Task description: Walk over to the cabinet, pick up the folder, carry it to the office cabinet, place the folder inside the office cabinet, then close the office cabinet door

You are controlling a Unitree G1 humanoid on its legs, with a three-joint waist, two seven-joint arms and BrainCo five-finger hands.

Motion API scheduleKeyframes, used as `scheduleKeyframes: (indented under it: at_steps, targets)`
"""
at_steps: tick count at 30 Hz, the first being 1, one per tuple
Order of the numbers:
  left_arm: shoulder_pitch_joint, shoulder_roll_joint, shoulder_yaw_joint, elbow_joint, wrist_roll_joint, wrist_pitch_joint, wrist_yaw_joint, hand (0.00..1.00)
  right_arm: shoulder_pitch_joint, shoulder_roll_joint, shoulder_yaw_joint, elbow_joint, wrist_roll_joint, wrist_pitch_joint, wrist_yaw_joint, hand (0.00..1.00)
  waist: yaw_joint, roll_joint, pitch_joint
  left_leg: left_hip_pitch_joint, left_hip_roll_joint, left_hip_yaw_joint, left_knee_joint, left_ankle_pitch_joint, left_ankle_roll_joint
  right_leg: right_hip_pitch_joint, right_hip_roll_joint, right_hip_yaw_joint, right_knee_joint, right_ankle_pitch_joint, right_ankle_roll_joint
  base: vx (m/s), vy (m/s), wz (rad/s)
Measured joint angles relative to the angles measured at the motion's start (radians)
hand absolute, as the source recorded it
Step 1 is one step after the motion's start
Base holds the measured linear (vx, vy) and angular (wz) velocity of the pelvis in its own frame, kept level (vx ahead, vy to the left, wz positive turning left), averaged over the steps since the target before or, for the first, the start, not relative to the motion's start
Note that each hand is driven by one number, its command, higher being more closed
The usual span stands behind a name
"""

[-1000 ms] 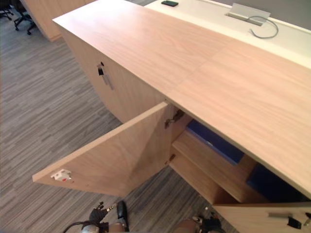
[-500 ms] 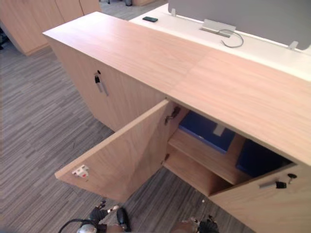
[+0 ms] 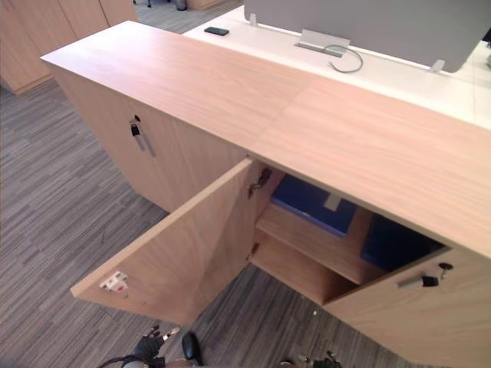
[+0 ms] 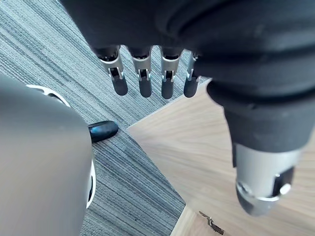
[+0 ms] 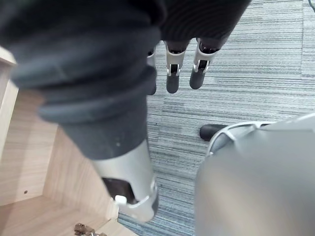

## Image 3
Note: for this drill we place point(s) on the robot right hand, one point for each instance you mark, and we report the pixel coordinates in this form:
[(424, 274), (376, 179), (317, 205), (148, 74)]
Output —
[(326, 362)]

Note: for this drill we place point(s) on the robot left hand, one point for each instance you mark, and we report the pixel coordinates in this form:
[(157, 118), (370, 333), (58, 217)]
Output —
[(147, 347)]

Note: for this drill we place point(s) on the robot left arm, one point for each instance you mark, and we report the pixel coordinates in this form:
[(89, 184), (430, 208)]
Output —
[(126, 362)]

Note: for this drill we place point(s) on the wooden cabinet door white latch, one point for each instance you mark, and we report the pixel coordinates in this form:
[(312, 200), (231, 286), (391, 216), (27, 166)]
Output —
[(184, 260)]

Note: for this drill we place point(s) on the wooden door with black key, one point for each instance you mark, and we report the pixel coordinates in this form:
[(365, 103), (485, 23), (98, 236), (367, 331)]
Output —
[(422, 329)]

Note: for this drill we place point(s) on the wooden cabinet shelf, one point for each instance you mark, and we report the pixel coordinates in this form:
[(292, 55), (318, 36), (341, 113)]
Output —
[(307, 241)]

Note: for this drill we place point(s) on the metal cabinet door hinge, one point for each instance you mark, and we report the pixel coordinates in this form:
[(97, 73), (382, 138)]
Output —
[(261, 180), (255, 248)]

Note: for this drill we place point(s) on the dark blue folder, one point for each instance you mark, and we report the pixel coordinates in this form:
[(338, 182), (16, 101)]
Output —
[(395, 245)]

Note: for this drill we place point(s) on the blue folder with silver label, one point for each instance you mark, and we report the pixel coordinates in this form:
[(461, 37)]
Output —
[(303, 199)]

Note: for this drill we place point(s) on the plain closed wooden cabinet door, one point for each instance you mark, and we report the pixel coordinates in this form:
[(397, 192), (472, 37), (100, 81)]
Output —
[(103, 115)]

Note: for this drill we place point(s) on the long low wooden cabinet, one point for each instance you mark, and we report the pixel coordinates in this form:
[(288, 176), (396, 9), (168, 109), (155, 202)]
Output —
[(230, 88)]

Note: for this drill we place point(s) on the white office desk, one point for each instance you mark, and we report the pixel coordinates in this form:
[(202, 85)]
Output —
[(403, 84)]

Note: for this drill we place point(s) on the robot dark foot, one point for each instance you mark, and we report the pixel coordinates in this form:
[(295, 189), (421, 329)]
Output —
[(191, 347)]

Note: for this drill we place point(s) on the black key in lock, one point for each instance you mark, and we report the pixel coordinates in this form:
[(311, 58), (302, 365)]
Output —
[(430, 281), (134, 129)]

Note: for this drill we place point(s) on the black smartphone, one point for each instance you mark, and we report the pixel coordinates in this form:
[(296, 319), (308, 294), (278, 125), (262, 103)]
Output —
[(216, 31)]

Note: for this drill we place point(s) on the tall wooden storage cabinets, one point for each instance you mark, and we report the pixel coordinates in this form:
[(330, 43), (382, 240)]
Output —
[(46, 34)]

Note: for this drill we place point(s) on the grey desk partition screen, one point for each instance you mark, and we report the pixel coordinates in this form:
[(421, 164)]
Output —
[(383, 27)]

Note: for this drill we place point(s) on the grey trash can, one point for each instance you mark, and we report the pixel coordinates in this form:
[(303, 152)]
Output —
[(180, 4)]

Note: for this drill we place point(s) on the clear partition bracket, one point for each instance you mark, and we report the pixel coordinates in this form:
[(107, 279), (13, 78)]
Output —
[(437, 66), (252, 19)]

